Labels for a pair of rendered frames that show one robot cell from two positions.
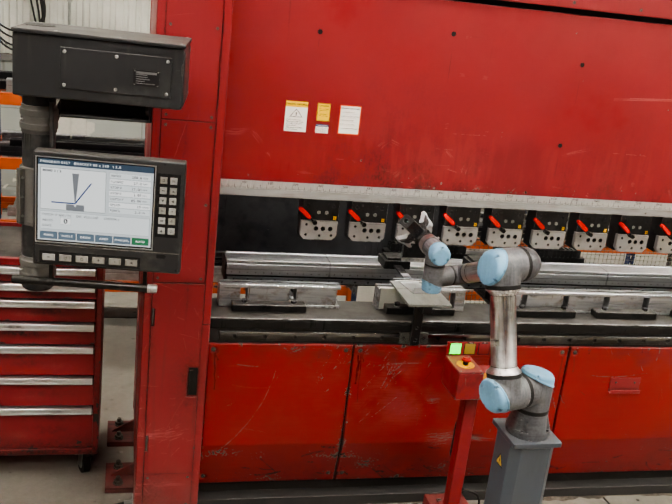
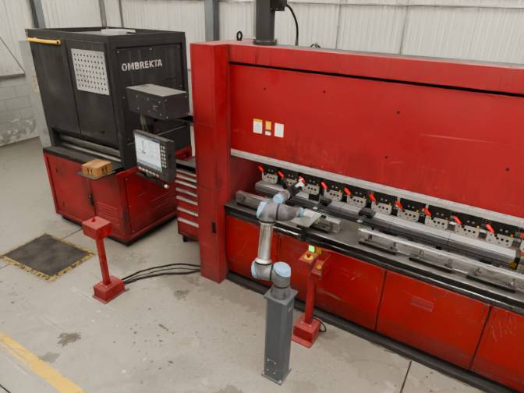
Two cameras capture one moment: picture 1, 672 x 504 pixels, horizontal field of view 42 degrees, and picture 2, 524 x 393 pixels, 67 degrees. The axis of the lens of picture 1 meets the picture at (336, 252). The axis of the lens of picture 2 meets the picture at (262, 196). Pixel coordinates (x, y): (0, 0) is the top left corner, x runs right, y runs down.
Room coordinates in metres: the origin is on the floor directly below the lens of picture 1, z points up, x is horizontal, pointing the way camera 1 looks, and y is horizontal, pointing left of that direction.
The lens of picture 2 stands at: (1.08, -2.23, 2.58)
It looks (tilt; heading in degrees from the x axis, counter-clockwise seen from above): 25 degrees down; 46
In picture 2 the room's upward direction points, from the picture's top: 2 degrees clockwise
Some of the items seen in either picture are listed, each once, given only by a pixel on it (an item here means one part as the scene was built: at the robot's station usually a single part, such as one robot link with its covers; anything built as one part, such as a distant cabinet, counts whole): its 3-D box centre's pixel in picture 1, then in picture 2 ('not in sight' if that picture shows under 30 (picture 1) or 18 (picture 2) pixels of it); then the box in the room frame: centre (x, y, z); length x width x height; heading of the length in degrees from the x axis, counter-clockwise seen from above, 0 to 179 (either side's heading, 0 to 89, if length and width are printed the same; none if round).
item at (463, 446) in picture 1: (460, 449); (310, 297); (3.22, -0.60, 0.39); 0.05 x 0.05 x 0.54; 16
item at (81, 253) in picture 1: (111, 209); (156, 154); (2.62, 0.71, 1.42); 0.45 x 0.12 x 0.36; 97
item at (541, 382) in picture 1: (533, 387); (281, 273); (2.72, -0.72, 0.94); 0.13 x 0.12 x 0.14; 122
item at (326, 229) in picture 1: (317, 216); (271, 171); (3.40, 0.09, 1.26); 0.15 x 0.09 x 0.17; 105
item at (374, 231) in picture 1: (365, 219); (292, 177); (3.45, -0.10, 1.26); 0.15 x 0.09 x 0.17; 105
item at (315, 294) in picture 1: (279, 293); (259, 202); (3.37, 0.21, 0.92); 0.50 x 0.06 x 0.10; 105
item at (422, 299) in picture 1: (420, 293); (305, 217); (3.36, -0.36, 1.00); 0.26 x 0.18 x 0.01; 15
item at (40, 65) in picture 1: (100, 168); (160, 139); (2.70, 0.77, 1.53); 0.51 x 0.25 x 0.85; 97
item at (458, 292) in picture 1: (419, 297); (317, 220); (3.52, -0.38, 0.92); 0.39 x 0.06 x 0.10; 105
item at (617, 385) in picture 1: (625, 385); (422, 303); (3.61, -1.35, 0.58); 0.15 x 0.02 x 0.07; 105
